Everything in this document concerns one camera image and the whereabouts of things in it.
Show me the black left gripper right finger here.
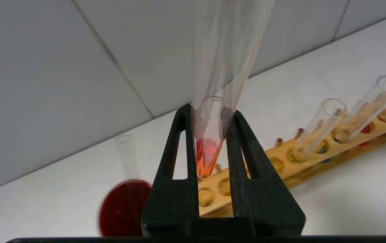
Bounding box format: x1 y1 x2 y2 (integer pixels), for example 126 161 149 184
221 106 306 237

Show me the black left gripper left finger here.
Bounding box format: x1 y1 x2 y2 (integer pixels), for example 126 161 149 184
141 104 200 237

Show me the yellow pigment test tube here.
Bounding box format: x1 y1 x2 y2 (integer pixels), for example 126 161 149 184
116 134 140 184
287 99 348 163

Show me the red pigment test tube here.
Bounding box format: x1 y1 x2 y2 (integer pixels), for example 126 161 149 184
191 0 275 179

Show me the wooden test tube rack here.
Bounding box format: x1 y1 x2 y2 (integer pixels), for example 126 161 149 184
198 98 386 217

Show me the teal pigment test tube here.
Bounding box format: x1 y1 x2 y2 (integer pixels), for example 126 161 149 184
335 76 386 143

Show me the dark red cup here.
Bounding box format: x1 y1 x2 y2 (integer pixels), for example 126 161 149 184
99 179 153 237

